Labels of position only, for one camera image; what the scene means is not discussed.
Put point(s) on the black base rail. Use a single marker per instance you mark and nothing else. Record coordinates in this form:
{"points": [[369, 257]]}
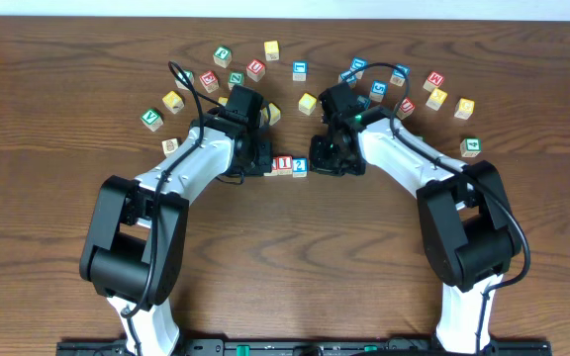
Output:
{"points": [[394, 346]]}

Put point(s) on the blue P block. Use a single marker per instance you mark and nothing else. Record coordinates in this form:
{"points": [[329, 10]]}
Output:
{"points": [[348, 77]]}

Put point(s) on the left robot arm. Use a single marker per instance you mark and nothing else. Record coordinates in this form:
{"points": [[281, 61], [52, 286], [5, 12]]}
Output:
{"points": [[134, 246]]}

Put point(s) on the green 7 block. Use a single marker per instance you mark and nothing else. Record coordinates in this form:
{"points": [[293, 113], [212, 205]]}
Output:
{"points": [[183, 79]]}

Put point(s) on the blue D block right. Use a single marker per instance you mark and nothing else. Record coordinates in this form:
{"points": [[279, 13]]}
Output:
{"points": [[399, 75]]}

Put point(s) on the yellow K block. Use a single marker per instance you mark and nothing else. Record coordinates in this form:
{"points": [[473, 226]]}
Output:
{"points": [[436, 99]]}

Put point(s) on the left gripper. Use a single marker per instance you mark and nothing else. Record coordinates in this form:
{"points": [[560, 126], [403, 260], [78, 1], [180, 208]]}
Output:
{"points": [[266, 161]]}

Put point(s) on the green J block top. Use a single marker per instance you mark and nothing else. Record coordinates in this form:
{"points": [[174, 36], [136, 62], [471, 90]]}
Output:
{"points": [[222, 56]]}

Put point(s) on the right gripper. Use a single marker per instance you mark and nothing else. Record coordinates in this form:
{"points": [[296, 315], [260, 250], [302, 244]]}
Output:
{"points": [[319, 165]]}

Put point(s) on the green 4 block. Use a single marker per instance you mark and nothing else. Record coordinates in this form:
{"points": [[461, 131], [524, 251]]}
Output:
{"points": [[470, 147]]}

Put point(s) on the yellow block centre left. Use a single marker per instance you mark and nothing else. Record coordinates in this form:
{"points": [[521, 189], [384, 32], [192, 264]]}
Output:
{"points": [[271, 114]]}

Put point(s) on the red U block right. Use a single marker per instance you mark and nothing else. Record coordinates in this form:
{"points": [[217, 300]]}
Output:
{"points": [[405, 109]]}

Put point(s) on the red M block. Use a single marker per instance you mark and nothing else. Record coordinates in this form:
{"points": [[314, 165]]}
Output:
{"points": [[434, 80]]}

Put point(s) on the blue D block left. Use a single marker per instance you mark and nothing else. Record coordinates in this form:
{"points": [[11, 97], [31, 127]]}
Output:
{"points": [[356, 66]]}

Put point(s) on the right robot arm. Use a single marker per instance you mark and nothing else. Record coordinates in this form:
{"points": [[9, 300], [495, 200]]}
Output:
{"points": [[471, 239]]}

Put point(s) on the blue d block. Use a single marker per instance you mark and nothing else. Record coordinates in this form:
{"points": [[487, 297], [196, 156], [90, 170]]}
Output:
{"points": [[356, 66], [399, 75]]}

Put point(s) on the plain wooden picture block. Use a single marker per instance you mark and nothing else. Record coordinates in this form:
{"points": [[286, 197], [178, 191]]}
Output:
{"points": [[170, 145]]}

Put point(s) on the red U block left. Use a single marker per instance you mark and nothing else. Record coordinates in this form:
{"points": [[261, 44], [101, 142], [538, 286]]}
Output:
{"points": [[255, 70]]}

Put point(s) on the blue T block right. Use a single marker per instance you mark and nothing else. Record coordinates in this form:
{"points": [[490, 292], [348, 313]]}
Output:
{"points": [[364, 102]]}

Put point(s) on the yellow block top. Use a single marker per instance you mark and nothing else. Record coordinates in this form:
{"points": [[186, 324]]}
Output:
{"points": [[272, 51]]}

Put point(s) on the yellow G block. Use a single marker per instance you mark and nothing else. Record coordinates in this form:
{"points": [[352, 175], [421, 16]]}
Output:
{"points": [[464, 109]]}

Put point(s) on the red E block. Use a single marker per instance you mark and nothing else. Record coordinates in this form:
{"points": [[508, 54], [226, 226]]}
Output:
{"points": [[209, 81]]}

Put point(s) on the green Z block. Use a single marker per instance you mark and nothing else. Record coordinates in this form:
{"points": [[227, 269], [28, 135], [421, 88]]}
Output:
{"points": [[235, 78]]}

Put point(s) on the red I block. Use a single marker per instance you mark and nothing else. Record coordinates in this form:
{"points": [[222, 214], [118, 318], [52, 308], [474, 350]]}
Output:
{"points": [[284, 165]]}

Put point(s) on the blue 2 block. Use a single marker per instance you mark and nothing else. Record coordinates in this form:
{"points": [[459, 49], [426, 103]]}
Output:
{"points": [[300, 167]]}

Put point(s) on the green V block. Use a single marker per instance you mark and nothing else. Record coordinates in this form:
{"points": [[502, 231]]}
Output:
{"points": [[152, 119]]}

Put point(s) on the red u block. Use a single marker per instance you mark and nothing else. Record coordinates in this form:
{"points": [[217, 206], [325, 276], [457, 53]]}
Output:
{"points": [[405, 109], [255, 70]]}

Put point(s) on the yellow block left middle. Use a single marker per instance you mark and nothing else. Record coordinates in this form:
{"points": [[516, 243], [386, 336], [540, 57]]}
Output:
{"points": [[222, 101]]}

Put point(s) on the blue 5 block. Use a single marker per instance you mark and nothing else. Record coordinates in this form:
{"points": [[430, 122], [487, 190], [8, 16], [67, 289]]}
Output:
{"points": [[378, 91]]}

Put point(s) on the red A block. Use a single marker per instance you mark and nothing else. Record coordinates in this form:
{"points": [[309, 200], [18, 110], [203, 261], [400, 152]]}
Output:
{"points": [[273, 169]]}

